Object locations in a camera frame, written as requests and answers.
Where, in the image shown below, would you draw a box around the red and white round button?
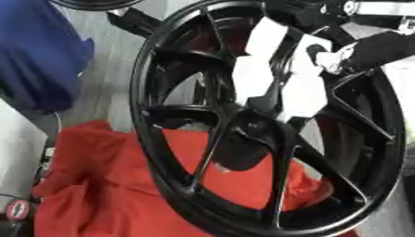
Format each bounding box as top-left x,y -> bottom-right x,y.
5,198 -> 32,222

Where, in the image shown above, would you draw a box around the black round wheel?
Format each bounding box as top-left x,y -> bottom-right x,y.
50,0 -> 146,12

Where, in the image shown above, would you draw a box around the person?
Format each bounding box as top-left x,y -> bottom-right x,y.
0,0 -> 97,115

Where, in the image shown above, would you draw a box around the black angular bracket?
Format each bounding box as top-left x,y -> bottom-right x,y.
105,6 -> 166,39

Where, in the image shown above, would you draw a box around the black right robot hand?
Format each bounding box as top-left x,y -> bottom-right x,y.
262,0 -> 415,75

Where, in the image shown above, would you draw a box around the white pin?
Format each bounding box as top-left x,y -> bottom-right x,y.
314,42 -> 358,76

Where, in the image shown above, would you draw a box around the black spoked wheel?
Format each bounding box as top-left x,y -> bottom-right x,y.
128,0 -> 409,237

